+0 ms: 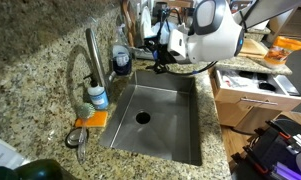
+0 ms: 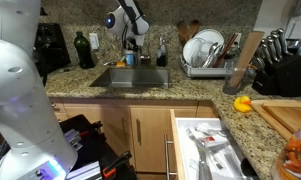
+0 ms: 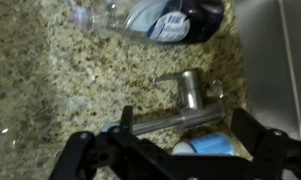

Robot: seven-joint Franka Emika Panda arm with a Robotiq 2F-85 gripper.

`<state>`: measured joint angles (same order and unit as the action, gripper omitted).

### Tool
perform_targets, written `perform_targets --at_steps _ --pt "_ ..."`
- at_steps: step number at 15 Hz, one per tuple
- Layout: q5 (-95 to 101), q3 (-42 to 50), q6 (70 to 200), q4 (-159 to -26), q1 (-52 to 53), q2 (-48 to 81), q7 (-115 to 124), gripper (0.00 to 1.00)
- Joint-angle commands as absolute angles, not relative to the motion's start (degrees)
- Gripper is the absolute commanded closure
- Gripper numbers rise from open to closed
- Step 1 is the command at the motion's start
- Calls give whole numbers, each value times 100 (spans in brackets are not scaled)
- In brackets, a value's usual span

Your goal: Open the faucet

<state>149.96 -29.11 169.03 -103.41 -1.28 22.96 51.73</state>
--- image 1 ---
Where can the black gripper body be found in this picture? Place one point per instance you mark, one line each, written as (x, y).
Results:
(160, 50)

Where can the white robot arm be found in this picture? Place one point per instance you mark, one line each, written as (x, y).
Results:
(216, 36)

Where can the metal dish rack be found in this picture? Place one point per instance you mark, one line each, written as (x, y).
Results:
(140, 53)

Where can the clear plastic container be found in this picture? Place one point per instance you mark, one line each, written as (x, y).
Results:
(163, 28)

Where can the white plate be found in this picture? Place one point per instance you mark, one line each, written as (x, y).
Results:
(145, 23)

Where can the black cup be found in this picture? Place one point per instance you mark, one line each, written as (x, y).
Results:
(158, 10)

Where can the brown wooden board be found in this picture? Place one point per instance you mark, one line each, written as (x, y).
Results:
(126, 20)

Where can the stainless steel sink basin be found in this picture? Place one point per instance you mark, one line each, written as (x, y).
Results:
(156, 133)

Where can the orange sponge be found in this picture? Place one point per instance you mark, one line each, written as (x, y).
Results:
(99, 120)

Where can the white paper packet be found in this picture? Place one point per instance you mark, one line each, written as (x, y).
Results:
(236, 80)

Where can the light wooden cutting board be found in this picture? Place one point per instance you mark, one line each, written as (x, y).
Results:
(255, 48)

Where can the light wooden cabinet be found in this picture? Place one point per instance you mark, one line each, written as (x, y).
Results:
(246, 118)

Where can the light wooden drawer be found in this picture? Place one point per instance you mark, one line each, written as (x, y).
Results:
(256, 97)

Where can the black small pouch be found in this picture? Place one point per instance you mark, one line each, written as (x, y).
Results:
(266, 86)

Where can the plastic jar orange lid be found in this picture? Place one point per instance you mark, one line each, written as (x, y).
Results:
(280, 53)

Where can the grey flat tray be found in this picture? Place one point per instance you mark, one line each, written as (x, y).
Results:
(287, 85)

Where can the dark green rounded object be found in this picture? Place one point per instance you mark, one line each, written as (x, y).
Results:
(40, 170)

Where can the white paper sheet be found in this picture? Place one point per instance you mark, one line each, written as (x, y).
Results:
(1, 155)

